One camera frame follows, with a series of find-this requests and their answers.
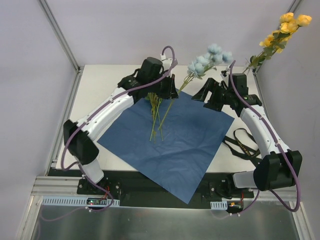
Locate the blue flower bunch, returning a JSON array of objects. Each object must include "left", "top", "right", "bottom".
[{"left": 160, "top": 43, "right": 233, "bottom": 127}]

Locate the blue wrapping paper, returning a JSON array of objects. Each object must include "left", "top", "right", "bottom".
[{"left": 98, "top": 92, "right": 234, "bottom": 203}]

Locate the black ribbon gold lettering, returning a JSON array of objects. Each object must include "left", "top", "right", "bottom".
[{"left": 222, "top": 128, "right": 262, "bottom": 167}]

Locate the yellow flower bunch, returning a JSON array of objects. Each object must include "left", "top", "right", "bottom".
[{"left": 241, "top": 11, "right": 313, "bottom": 76}]

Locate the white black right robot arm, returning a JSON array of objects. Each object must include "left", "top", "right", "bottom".
[{"left": 192, "top": 71, "right": 302, "bottom": 199}]

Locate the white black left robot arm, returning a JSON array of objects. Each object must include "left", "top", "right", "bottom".
[{"left": 62, "top": 55, "right": 178, "bottom": 195}]

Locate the clear glass vase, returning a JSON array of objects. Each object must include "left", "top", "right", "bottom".
[{"left": 242, "top": 62, "right": 251, "bottom": 75}]

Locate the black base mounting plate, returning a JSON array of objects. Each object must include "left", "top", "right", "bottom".
[{"left": 47, "top": 167, "right": 258, "bottom": 208}]

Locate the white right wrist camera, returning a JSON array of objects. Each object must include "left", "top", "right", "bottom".
[{"left": 220, "top": 66, "right": 230, "bottom": 82}]

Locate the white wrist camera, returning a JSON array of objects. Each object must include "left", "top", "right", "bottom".
[
  {"left": 160, "top": 54, "right": 178, "bottom": 72},
  {"left": 220, "top": 66, "right": 230, "bottom": 82}
]

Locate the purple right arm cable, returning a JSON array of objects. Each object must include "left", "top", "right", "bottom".
[{"left": 228, "top": 59, "right": 302, "bottom": 213}]

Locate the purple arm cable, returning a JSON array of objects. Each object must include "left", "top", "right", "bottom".
[
  {"left": 228, "top": 59, "right": 302, "bottom": 213},
  {"left": 60, "top": 45, "right": 176, "bottom": 201}
]

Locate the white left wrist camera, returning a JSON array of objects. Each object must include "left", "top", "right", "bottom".
[{"left": 160, "top": 54, "right": 178, "bottom": 72}]

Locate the right aluminium frame post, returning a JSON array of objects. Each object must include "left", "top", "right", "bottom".
[{"left": 252, "top": 0, "right": 305, "bottom": 75}]

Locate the aluminium frame post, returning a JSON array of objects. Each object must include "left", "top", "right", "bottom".
[
  {"left": 252, "top": 0, "right": 305, "bottom": 75},
  {"left": 37, "top": 0, "right": 81, "bottom": 74}
]

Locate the left aluminium frame post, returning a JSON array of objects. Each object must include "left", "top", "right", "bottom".
[{"left": 37, "top": 0, "right": 81, "bottom": 74}]

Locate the right white cable duct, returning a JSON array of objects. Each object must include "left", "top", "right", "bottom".
[{"left": 210, "top": 200, "right": 228, "bottom": 211}]

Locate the white cable duct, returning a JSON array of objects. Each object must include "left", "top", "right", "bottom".
[
  {"left": 42, "top": 196, "right": 120, "bottom": 208},
  {"left": 210, "top": 200, "right": 228, "bottom": 211}
]

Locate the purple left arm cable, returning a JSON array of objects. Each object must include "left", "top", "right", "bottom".
[{"left": 60, "top": 45, "right": 176, "bottom": 201}]

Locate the left aluminium table rail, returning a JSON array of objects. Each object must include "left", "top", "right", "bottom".
[{"left": 44, "top": 66, "right": 84, "bottom": 176}]

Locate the front aluminium rail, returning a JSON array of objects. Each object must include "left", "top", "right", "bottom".
[{"left": 30, "top": 176, "right": 297, "bottom": 202}]

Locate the left white cable duct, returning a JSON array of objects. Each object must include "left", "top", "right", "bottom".
[{"left": 42, "top": 196, "right": 120, "bottom": 208}]

